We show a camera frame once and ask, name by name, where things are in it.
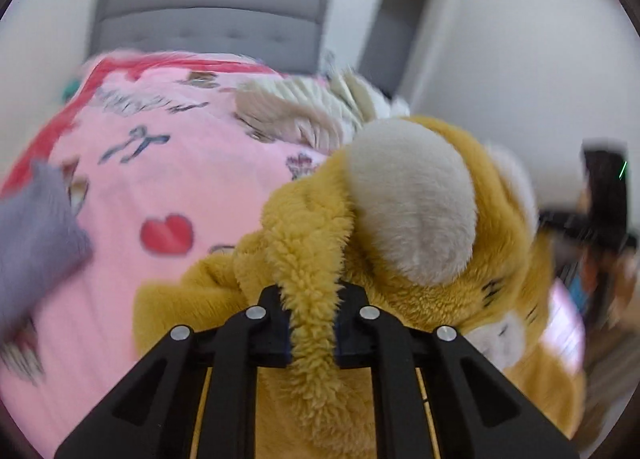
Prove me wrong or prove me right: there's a yellow fleece hooded jacket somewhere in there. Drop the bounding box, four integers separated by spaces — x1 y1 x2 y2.
132 116 585 458

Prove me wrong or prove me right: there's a grey folded garment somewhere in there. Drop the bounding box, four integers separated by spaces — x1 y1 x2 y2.
1 161 93 337

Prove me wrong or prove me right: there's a pink cartoon bed blanket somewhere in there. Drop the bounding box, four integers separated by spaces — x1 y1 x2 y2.
1 54 352 457

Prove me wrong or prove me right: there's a cream quilted blanket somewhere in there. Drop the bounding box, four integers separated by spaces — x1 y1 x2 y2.
235 70 410 154

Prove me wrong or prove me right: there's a teal pillow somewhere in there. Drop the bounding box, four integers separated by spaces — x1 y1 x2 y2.
62 78 81 104

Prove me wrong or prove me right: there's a grey upholstered headboard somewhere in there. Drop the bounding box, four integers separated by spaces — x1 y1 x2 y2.
87 0 332 74

